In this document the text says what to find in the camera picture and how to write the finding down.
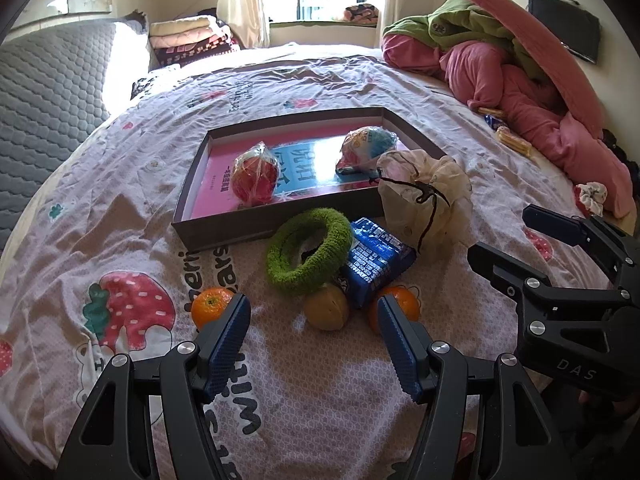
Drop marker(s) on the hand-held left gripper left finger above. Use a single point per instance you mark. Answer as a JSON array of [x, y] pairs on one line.
[[227, 345]]

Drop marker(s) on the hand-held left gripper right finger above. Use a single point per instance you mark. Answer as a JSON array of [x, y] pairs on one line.
[[397, 345]]

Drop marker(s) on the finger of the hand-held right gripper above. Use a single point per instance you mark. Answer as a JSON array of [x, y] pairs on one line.
[[500, 265], [565, 225]]

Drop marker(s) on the orange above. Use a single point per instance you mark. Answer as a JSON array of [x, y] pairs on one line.
[[405, 305], [210, 310]]

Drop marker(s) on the yellowish round fruit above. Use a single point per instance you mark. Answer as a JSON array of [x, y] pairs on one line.
[[325, 310]]

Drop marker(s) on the blue snack packet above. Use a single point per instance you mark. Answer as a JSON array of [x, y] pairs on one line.
[[375, 260]]

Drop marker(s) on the brown shallow cardboard box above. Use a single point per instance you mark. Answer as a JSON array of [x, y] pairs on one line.
[[225, 235]]

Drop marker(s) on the person's right hand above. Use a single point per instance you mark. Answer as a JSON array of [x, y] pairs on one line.
[[600, 402]]

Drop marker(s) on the red and white scrunchie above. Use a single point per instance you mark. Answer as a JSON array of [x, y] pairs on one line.
[[591, 199]]

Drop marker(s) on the dark cloth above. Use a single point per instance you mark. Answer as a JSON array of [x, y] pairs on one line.
[[617, 150]]

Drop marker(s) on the long yellow wafer packet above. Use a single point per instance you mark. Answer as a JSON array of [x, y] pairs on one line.
[[512, 141]]

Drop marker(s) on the small blue candy packet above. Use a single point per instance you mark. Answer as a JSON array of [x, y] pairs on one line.
[[495, 121]]

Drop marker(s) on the small yellow biscuit packet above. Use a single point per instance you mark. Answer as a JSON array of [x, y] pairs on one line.
[[489, 110]]

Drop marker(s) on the pink book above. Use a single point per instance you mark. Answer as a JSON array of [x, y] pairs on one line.
[[220, 180]]

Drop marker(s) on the red ball in plastic wrap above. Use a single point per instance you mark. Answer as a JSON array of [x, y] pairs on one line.
[[255, 175]]

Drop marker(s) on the blue ball in plastic wrap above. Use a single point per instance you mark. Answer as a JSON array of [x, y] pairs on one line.
[[367, 147]]

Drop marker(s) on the strawberry printed bed sheet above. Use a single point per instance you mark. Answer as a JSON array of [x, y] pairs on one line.
[[125, 200]]

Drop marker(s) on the pink flat cushion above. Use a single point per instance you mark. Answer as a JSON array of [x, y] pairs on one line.
[[540, 40]]

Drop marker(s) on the green garment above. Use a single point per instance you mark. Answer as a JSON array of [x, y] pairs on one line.
[[465, 20]]

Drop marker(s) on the patterned cloth bundle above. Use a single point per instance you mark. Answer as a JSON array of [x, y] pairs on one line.
[[361, 14]]

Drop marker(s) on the dark patterned folded blanket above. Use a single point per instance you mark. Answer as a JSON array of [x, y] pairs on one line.
[[195, 54]]

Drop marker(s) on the grey quilted headboard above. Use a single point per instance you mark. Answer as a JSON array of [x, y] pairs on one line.
[[50, 110]]

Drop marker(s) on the pink folded blanket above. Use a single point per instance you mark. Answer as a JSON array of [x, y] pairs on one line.
[[190, 40]]

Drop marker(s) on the cream folded blanket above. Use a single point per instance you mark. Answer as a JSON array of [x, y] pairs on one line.
[[182, 26]]

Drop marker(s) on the black wall television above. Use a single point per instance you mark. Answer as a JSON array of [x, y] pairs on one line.
[[565, 27]]

